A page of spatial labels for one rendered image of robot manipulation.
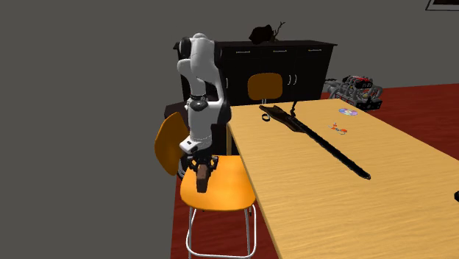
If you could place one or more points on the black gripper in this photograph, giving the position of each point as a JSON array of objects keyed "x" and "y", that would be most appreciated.
[{"x": 201, "y": 159}]

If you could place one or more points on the brown wooden block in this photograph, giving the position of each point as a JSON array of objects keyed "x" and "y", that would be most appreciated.
[{"x": 203, "y": 179}]

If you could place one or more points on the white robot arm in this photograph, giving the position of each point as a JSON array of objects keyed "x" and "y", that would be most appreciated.
[{"x": 199, "y": 118}]

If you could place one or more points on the orange chair with white legs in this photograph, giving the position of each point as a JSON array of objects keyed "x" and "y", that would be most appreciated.
[
  {"x": 264, "y": 86},
  {"x": 218, "y": 186}
]

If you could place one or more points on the black cabinet with decoration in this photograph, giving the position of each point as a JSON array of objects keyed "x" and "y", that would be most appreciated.
[{"x": 272, "y": 77}]

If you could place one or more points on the long black sheathed sword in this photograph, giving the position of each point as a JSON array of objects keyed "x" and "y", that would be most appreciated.
[{"x": 315, "y": 138}]

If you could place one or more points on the light wooden table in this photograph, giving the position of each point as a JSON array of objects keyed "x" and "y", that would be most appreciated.
[{"x": 322, "y": 201}]

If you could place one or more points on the small orange toy figure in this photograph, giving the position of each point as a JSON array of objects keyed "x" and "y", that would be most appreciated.
[{"x": 339, "y": 128}]

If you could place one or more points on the shiny compact disc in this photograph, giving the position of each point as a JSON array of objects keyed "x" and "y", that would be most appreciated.
[{"x": 348, "y": 112}]

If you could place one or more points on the grey engine machine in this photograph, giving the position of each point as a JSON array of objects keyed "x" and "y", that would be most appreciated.
[{"x": 355, "y": 91}]

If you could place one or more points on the small black object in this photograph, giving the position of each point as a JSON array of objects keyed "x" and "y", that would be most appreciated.
[{"x": 457, "y": 196}]

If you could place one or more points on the framed wall picture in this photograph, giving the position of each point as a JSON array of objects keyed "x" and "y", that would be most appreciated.
[{"x": 444, "y": 4}]

